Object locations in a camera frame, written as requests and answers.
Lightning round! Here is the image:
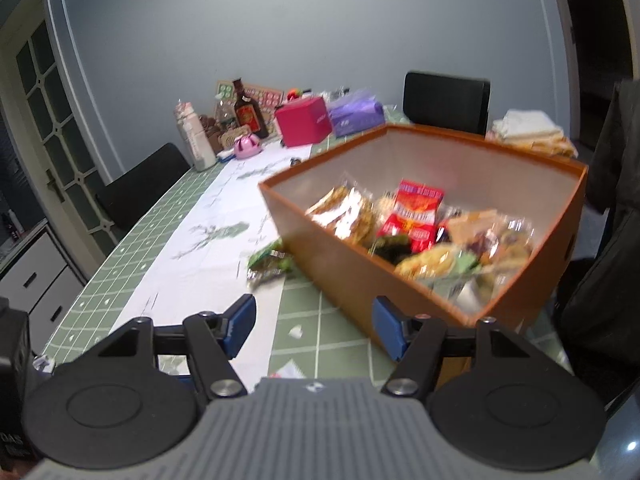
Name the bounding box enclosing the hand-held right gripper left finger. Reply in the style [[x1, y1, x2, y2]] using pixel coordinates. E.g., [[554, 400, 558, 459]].
[[97, 294, 258, 401]]

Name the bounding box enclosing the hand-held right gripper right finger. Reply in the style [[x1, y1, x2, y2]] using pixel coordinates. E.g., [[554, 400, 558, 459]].
[[372, 296, 531, 398]]

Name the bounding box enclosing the dark green snack packet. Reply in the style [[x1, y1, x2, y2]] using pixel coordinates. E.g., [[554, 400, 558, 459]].
[[372, 234, 416, 266]]

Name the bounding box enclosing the clear bag of puffed snacks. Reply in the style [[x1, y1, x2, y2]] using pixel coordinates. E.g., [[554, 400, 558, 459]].
[[395, 242, 481, 281]]

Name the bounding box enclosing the clear silvery snack packet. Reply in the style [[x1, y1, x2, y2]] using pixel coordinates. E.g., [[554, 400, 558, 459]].
[[425, 270, 501, 318]]

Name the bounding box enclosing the orange cardboard box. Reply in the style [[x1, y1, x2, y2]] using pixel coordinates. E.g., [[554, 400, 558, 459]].
[[257, 122, 588, 361]]

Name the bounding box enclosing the red snack packet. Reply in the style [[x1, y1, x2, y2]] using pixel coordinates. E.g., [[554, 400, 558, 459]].
[[375, 179, 446, 253]]

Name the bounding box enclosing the clear bag of yellow snacks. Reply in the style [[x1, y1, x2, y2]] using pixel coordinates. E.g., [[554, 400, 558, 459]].
[[305, 185, 376, 246]]

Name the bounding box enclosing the mixed nut snack packet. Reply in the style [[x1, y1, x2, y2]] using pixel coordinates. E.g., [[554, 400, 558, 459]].
[[447, 210, 533, 268]]

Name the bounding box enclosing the white printed table runner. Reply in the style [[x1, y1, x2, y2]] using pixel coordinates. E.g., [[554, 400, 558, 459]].
[[117, 137, 321, 386]]

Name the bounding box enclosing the light green snack packet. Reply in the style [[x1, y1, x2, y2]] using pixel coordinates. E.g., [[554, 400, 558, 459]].
[[245, 237, 296, 286]]

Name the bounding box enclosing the grey drawer cabinet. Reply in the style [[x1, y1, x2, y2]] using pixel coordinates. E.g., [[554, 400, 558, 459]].
[[0, 217, 88, 346]]

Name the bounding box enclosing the black chair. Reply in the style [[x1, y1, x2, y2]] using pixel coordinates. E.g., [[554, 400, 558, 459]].
[[96, 142, 192, 246], [402, 71, 492, 136]]

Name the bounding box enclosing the pink round gadget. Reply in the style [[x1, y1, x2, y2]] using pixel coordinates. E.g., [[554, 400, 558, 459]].
[[234, 135, 263, 161]]

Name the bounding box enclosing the white water bottle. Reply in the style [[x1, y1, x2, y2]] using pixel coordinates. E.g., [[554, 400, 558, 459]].
[[174, 101, 217, 172]]

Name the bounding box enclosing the clear plastic bottle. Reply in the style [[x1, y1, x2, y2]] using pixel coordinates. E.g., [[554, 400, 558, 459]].
[[215, 97, 238, 133]]

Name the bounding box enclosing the pink gift box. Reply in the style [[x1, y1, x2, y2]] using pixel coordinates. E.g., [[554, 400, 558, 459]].
[[275, 96, 333, 148]]

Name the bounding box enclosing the brown glass bottle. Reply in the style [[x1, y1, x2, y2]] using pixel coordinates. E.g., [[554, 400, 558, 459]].
[[232, 78, 270, 140]]

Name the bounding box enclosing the purple tissue pack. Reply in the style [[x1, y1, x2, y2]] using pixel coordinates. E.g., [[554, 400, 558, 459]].
[[326, 91, 387, 138]]

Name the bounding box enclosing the dotted pattern card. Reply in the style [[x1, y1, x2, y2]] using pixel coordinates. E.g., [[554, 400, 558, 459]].
[[216, 80, 285, 136]]

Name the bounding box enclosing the dark jacket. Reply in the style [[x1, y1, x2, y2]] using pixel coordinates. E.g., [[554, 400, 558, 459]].
[[555, 80, 640, 406]]

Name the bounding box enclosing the stack of folded cloths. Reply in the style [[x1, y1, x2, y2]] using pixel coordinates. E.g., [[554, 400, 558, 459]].
[[486, 109, 580, 158]]

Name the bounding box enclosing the glass panel door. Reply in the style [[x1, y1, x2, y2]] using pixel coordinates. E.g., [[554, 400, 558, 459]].
[[0, 0, 126, 241]]

